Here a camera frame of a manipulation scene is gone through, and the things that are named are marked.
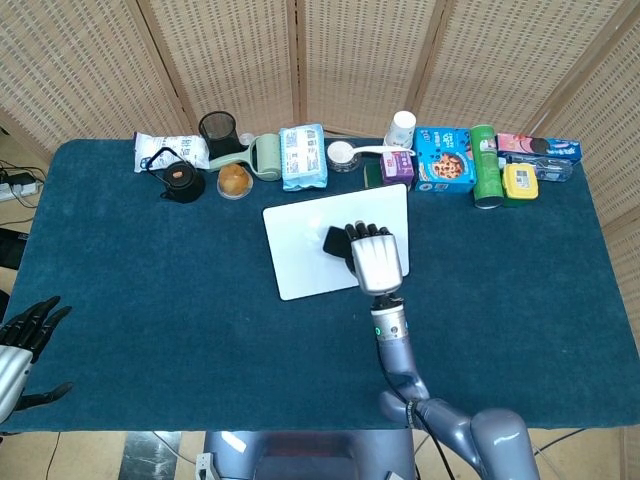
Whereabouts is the robot torso base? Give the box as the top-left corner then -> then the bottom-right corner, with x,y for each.
195,429 -> 422,480

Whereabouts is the black rectangular block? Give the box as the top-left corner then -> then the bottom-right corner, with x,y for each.
322,225 -> 353,259

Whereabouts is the black cast iron teapot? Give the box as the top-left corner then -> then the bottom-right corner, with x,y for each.
145,147 -> 207,204

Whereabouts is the green lint roller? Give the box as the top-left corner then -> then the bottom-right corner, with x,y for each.
207,133 -> 283,182

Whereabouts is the white rectangular board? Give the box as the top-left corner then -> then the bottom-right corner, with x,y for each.
262,183 -> 412,302

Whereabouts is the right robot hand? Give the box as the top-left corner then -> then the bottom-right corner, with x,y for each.
342,219 -> 405,295

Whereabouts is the light blue tissue pack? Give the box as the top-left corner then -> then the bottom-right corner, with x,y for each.
278,123 -> 330,193

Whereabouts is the white snack bag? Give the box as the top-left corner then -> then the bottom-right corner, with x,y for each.
133,131 -> 211,175

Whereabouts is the green chips can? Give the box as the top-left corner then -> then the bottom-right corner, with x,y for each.
470,123 -> 504,210

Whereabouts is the purple small box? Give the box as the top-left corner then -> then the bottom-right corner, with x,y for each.
380,150 -> 416,187

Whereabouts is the clear round jar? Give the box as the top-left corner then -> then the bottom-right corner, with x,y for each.
326,140 -> 362,174

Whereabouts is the white plastic spoon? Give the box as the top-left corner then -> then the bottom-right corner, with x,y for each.
330,143 -> 416,162

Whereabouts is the black mesh pen holder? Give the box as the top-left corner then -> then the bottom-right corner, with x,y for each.
198,110 -> 247,160

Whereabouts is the blue table cloth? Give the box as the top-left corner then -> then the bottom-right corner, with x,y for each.
0,137 -> 635,433

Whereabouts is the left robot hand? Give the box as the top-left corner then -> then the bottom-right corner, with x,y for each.
0,295 -> 74,422

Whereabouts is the yellow lidded container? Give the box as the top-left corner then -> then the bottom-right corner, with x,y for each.
501,162 -> 542,208

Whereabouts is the bread in plastic cup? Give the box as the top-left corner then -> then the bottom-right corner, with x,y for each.
216,163 -> 252,201

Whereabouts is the woven folding screen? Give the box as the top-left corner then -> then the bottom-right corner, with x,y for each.
0,0 -> 640,291

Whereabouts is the pink and blue cookie box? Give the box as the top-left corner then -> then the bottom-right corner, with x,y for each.
495,132 -> 583,166

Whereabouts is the white power strip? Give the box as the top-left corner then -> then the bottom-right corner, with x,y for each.
0,181 -> 42,202

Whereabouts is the dark green small box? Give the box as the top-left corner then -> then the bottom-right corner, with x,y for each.
363,162 -> 385,190

